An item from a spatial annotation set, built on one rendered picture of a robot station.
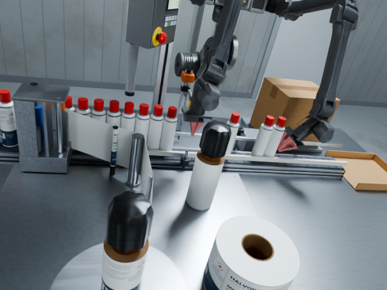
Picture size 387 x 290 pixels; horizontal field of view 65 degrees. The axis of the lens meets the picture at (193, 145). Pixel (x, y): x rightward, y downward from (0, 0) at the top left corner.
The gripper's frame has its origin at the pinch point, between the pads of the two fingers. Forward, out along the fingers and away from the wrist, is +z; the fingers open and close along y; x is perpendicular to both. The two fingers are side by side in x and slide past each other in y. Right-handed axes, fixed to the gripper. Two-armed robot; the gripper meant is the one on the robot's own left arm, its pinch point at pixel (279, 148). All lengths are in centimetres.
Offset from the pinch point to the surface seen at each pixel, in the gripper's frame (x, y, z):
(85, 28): -67, -262, 85
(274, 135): -8.7, 1.3, -2.2
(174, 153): -33.9, 3.5, 31.8
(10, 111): -85, 1, 59
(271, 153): -2.1, 1.8, 3.8
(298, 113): 4.7, -16.7, -16.7
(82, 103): -71, 1, 40
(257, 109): 1.6, -36.7, -3.2
